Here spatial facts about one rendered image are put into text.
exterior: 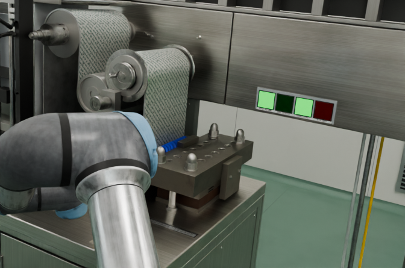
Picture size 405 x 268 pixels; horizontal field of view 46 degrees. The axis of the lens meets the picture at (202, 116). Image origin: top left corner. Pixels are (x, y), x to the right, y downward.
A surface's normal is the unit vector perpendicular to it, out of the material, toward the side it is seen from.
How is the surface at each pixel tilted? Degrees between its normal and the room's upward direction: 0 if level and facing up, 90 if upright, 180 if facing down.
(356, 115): 90
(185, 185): 90
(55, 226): 0
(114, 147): 37
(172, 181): 90
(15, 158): 86
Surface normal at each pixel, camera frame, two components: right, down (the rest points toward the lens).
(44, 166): 0.13, 0.33
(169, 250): 0.08, -0.97
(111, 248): -0.31, -0.48
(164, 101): 0.88, 0.19
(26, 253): -0.48, 0.18
